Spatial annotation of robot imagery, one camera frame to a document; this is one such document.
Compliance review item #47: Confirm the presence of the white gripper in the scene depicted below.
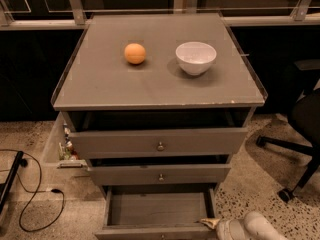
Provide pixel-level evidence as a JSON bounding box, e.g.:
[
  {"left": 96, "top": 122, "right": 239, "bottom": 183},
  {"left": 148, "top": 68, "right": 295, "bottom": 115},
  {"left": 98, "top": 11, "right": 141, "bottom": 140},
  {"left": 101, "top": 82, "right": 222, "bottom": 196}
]
[{"left": 200, "top": 218, "right": 249, "bottom": 240}]

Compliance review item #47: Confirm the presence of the grey bottom drawer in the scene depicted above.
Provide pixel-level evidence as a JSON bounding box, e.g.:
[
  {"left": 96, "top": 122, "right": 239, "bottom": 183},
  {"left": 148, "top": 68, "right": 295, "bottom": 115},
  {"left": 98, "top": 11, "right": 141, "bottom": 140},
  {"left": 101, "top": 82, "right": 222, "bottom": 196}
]
[{"left": 95, "top": 185, "right": 217, "bottom": 240}]

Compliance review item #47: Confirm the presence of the grey drawer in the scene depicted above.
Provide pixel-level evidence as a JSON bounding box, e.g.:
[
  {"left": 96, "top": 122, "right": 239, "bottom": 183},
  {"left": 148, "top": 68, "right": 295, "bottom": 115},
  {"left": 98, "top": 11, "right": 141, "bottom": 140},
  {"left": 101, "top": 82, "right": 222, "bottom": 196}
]
[
  {"left": 62, "top": 109, "right": 254, "bottom": 160},
  {"left": 88, "top": 155, "right": 231, "bottom": 185},
  {"left": 95, "top": 185, "right": 217, "bottom": 240}
]

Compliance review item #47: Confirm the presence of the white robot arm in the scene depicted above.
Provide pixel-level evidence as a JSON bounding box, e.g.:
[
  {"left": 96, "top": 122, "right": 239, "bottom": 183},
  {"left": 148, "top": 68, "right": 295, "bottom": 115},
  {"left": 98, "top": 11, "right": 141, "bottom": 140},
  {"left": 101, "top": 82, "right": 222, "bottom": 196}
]
[{"left": 200, "top": 211, "right": 289, "bottom": 240}]

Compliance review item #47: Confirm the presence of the grey middle drawer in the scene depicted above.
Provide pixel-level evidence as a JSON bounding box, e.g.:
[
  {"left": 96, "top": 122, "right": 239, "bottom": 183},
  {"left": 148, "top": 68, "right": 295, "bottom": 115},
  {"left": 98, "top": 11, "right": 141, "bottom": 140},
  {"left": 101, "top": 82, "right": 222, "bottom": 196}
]
[{"left": 88, "top": 155, "right": 231, "bottom": 185}]

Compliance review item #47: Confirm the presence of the grey drawer cabinet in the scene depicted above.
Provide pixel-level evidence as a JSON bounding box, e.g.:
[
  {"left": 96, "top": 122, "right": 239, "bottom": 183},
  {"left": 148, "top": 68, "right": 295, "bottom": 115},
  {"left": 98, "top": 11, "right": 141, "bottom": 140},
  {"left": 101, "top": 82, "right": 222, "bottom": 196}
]
[{"left": 52, "top": 14, "right": 267, "bottom": 193}]

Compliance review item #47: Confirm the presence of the grey top drawer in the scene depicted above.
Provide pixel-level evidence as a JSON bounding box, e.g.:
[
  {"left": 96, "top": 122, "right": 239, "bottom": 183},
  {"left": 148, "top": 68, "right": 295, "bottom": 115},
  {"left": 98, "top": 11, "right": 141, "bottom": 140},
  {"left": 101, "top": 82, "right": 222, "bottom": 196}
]
[{"left": 62, "top": 109, "right": 254, "bottom": 160}]

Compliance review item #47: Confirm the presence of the black office chair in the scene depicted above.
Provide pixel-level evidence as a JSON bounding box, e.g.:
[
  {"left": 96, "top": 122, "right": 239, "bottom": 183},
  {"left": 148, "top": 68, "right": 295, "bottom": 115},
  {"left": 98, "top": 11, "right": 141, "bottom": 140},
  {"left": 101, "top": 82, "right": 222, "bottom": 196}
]
[{"left": 255, "top": 59, "right": 320, "bottom": 203}]

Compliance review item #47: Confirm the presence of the white bowl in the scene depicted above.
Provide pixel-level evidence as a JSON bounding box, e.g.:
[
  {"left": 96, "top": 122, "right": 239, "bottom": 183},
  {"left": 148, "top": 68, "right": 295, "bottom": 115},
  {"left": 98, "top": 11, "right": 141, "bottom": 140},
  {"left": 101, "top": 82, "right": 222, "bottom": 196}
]
[{"left": 175, "top": 42, "right": 217, "bottom": 76}]

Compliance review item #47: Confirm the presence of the clear plastic storage bin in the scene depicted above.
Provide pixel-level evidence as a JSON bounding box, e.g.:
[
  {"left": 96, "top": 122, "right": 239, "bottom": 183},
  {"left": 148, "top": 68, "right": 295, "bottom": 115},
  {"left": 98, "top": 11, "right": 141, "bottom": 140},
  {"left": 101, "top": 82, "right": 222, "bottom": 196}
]
[{"left": 40, "top": 114, "right": 86, "bottom": 169}]

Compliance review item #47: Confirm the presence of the orange fruit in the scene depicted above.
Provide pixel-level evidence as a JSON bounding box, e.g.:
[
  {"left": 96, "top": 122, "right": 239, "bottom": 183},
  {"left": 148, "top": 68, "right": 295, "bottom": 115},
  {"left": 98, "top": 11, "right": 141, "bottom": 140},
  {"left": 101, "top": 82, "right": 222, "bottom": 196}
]
[{"left": 124, "top": 43, "right": 146, "bottom": 65}]

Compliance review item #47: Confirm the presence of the black flat device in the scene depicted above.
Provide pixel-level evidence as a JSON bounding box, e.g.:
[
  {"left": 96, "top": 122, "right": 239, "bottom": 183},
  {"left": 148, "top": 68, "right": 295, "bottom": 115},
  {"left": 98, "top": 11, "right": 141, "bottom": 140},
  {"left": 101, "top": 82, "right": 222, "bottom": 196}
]
[{"left": 0, "top": 151, "right": 23, "bottom": 214}]

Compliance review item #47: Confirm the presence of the metal window frame rail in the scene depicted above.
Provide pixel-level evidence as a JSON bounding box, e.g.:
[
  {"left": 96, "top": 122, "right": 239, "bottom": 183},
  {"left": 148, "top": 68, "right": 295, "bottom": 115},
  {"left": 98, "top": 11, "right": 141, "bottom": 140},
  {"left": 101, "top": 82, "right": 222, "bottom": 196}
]
[{"left": 0, "top": 0, "right": 320, "bottom": 30}]

